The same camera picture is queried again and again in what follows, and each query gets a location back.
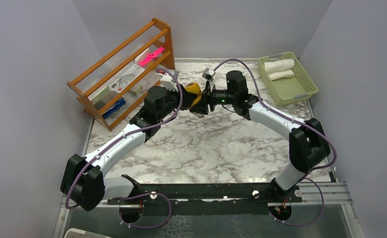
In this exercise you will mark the yellow towel white trim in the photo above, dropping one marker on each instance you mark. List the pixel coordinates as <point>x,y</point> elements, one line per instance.
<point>198,110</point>

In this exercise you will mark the white terry towel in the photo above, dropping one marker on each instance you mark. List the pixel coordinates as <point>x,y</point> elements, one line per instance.
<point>279,69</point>

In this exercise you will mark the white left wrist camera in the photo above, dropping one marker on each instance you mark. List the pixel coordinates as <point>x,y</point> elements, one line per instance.
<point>168,82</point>

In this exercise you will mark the wooden shelf rack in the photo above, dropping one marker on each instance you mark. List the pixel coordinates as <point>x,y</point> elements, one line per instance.
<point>148,39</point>

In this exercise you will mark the white bin corner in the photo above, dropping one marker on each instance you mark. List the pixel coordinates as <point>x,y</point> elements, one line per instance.
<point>77,233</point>

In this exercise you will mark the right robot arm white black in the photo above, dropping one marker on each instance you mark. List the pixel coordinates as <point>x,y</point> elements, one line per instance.
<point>307,148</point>

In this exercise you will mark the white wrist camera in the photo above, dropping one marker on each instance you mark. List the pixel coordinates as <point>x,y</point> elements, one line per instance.
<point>208,73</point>
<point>168,82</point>

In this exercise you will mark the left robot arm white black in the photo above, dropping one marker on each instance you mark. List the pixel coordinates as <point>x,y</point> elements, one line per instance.
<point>83,179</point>

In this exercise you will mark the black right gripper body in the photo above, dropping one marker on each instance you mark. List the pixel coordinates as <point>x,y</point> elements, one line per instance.
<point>223,97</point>

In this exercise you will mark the pink plastic tool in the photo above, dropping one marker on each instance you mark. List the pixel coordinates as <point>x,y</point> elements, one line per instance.
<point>151,56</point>

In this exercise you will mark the green stapler box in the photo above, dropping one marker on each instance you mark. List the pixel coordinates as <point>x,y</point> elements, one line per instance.
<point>101,96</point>

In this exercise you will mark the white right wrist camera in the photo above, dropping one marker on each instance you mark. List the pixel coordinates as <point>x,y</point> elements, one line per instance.
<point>208,73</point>

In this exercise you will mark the light green plastic basket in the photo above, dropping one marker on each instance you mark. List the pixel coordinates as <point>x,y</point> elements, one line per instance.
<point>288,90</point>

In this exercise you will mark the blue pen pack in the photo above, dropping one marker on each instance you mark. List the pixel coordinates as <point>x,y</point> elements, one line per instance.
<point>117,105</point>

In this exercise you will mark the ruler set clear package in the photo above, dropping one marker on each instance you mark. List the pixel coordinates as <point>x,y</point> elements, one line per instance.
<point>125,76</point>

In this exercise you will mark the small green staples box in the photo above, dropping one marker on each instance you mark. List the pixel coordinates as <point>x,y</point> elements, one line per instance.
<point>136,90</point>

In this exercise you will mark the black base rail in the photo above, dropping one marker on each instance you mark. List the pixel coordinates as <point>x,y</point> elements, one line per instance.
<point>196,199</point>

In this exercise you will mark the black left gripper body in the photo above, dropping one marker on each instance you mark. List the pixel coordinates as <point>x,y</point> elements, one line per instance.
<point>172,101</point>

